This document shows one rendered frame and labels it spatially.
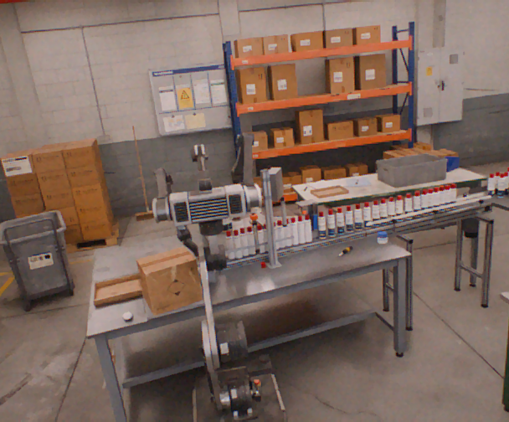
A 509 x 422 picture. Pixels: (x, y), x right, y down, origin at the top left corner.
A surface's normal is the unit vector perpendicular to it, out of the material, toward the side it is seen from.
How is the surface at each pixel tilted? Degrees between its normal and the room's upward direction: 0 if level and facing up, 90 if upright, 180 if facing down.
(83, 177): 90
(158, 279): 90
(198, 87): 88
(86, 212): 90
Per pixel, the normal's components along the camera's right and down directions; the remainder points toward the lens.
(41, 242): 0.47, 0.29
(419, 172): 0.21, 0.28
